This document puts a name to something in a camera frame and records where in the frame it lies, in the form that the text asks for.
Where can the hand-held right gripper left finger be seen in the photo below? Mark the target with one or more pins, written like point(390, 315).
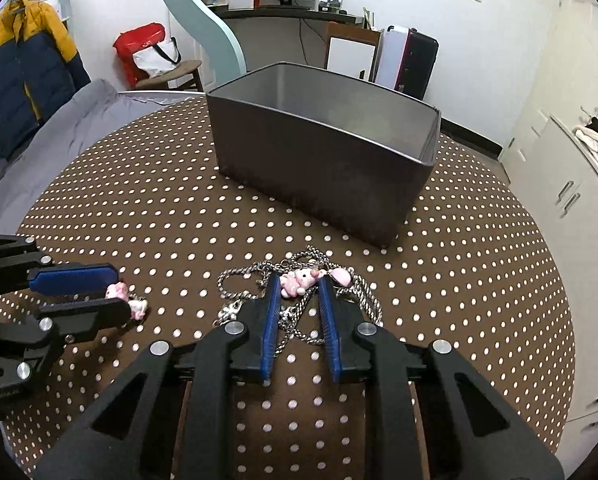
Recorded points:
point(271, 330)

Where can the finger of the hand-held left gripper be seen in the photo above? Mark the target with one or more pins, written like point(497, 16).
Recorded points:
point(89, 312)
point(74, 280)

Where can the wooden stool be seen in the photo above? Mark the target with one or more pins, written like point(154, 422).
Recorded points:
point(179, 72)

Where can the white sideboard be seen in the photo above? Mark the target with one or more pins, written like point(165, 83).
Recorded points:
point(569, 260)

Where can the red bag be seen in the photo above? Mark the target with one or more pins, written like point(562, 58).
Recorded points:
point(139, 40)

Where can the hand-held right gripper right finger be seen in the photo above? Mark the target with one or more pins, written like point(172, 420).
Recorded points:
point(329, 330)

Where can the small photo frame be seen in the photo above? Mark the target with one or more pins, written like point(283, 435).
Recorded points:
point(329, 2)

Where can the white door cabinet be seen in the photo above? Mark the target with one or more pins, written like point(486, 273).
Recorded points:
point(351, 50)

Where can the brown polka-dot tablecloth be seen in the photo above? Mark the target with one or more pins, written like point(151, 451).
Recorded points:
point(129, 185)

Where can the grey blanket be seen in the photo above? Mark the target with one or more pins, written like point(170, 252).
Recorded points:
point(44, 135)

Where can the black and white suitcase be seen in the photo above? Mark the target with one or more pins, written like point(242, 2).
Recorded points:
point(409, 60)

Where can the pink heart charm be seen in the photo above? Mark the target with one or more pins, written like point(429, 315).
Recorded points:
point(341, 276)

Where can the pink cat charm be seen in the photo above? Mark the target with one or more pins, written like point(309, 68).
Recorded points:
point(299, 282)
point(121, 292)

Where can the white tote bag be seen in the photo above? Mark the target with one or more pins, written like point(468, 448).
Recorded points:
point(156, 57)

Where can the leaning picture frames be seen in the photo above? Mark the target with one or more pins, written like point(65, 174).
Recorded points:
point(367, 17)

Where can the dark grey storage box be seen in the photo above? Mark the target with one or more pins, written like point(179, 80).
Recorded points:
point(329, 160)

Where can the yellow and navy jacket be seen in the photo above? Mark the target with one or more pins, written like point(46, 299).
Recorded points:
point(24, 60)

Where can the dark wooden desk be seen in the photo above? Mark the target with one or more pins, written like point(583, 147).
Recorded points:
point(279, 12)

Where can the cream door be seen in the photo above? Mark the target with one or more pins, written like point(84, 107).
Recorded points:
point(569, 60)

